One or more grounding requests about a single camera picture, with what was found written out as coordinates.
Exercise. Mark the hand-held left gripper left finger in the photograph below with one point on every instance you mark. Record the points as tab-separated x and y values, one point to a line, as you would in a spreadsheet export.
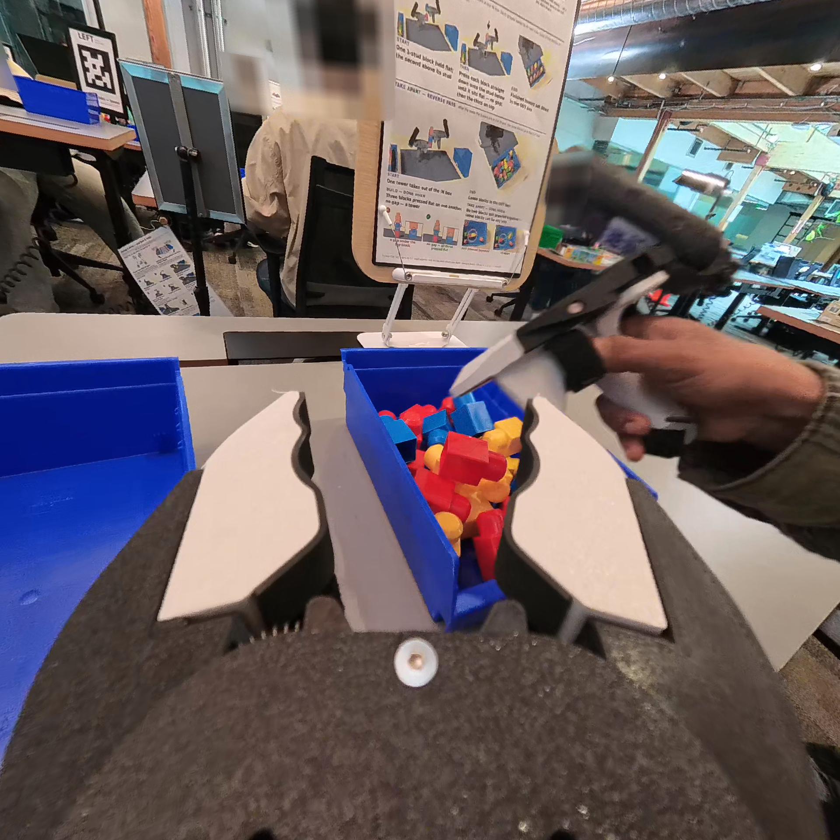
243	525

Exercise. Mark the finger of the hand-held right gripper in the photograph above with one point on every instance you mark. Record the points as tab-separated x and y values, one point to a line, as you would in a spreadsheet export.
538	387
492	364

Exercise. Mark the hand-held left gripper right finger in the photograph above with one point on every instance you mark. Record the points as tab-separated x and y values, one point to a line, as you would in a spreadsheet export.
584	531

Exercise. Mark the pile of mega blocks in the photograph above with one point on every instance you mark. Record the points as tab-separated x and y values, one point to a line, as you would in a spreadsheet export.
459	466

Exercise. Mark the blue plastic bin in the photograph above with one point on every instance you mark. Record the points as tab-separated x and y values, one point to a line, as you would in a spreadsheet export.
400	512
85	492

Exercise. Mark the person's right forearm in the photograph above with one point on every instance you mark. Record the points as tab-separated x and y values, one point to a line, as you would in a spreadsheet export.
787	472

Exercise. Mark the person's right hand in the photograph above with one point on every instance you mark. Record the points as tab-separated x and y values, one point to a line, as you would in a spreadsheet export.
709	380

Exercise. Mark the orange traffic cone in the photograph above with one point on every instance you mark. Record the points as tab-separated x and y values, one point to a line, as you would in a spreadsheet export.
659	296

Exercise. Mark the wooden side table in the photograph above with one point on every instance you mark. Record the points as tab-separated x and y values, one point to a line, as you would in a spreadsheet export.
577	259

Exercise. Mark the white document holder stand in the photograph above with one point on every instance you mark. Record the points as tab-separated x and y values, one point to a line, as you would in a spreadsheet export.
420	338

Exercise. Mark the black office chair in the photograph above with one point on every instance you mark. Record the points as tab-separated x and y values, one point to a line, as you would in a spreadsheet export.
341	249

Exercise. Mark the wooden instruction board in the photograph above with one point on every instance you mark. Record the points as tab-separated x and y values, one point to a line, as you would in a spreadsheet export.
459	131

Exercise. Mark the printed instruction flyer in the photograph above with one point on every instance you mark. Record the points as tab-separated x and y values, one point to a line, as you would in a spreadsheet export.
157	269

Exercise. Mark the grey panel stand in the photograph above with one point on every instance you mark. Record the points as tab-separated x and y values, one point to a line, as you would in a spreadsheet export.
184	138

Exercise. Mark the wooden office desk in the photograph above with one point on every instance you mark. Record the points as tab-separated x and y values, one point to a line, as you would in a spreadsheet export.
65	128

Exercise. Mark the blue desk bin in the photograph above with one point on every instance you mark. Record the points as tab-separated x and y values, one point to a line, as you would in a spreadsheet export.
56	102

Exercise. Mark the black white marker sign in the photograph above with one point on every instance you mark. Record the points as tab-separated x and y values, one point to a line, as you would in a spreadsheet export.
98	65

